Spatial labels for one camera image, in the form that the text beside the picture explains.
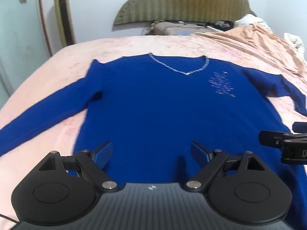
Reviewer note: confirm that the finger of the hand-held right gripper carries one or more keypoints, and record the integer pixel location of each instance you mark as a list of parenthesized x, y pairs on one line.
[(269, 138), (300, 127)]

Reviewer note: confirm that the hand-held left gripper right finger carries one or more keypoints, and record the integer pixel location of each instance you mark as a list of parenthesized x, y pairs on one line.
[(198, 153)]

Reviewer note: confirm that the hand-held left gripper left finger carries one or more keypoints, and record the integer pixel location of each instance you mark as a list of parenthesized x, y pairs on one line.
[(104, 153)]

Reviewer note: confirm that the blue v-neck sweater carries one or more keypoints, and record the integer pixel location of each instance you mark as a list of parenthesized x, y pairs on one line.
[(156, 100)]

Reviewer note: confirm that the white fluffy cloth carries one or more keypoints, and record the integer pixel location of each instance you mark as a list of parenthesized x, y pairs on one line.
[(293, 40)]

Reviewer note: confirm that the orange blanket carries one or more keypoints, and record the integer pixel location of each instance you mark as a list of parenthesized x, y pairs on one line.
[(251, 43)]

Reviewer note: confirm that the pink bed blanket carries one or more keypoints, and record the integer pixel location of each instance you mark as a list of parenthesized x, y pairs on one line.
[(60, 52)]

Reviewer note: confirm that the white fluffy pillow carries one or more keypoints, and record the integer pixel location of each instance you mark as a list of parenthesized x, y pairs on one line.
[(249, 20)]

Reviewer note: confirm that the black cloth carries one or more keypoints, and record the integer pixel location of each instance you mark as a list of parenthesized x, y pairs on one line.
[(223, 25)]

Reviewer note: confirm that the brown striped pillow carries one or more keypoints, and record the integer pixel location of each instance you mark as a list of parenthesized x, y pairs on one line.
[(168, 30)]

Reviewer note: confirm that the gold tower fan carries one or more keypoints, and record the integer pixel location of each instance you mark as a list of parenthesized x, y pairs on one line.
[(63, 12)]

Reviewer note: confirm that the frosted glass door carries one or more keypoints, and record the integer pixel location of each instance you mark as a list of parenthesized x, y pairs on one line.
[(19, 28)]

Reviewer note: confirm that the olive padded headboard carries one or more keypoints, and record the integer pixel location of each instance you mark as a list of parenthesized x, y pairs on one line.
[(179, 0)]

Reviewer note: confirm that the brown curved door frame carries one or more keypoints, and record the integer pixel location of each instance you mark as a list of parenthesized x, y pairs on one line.
[(44, 21)]

